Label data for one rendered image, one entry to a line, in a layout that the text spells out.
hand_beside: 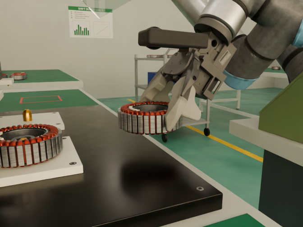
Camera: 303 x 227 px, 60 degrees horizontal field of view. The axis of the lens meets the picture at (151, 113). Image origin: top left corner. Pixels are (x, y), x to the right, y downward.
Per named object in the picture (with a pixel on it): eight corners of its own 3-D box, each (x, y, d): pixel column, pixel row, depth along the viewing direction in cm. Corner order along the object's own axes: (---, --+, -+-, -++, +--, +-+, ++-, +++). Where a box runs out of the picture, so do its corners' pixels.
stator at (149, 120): (164, 116, 53) (164, 98, 52) (195, 130, 43) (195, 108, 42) (110, 123, 49) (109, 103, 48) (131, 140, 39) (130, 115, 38)
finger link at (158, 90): (153, 125, 54) (186, 96, 50) (131, 111, 51) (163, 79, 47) (152, 115, 56) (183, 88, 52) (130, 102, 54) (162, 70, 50)
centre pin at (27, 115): (32, 119, 63) (31, 108, 63) (32, 120, 62) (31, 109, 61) (23, 120, 63) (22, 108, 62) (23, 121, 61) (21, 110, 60)
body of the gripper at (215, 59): (210, 104, 46) (245, 47, 46) (176, 77, 42) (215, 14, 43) (187, 98, 53) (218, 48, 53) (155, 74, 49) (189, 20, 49)
